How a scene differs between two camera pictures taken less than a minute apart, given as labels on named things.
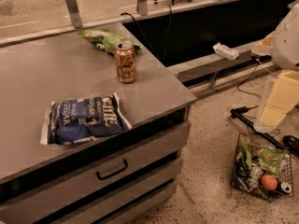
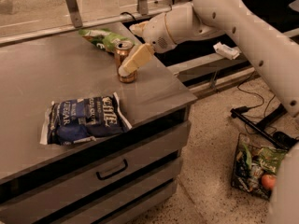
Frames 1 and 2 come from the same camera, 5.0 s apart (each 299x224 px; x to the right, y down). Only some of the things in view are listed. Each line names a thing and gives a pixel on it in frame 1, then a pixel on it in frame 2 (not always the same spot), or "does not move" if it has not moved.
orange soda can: [126, 63] does not move
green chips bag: [106, 40] does not move
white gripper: [287, 46] to [155, 33]
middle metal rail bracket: [142, 0] does not move
